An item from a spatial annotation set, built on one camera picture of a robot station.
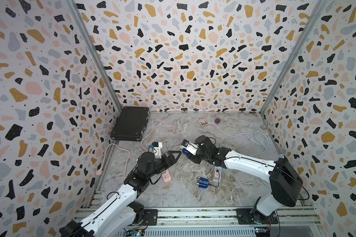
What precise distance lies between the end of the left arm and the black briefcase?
41cm

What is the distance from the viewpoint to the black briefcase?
102 cm

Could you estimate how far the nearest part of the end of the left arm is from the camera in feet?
1.96

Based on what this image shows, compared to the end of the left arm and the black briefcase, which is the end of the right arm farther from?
the black briefcase
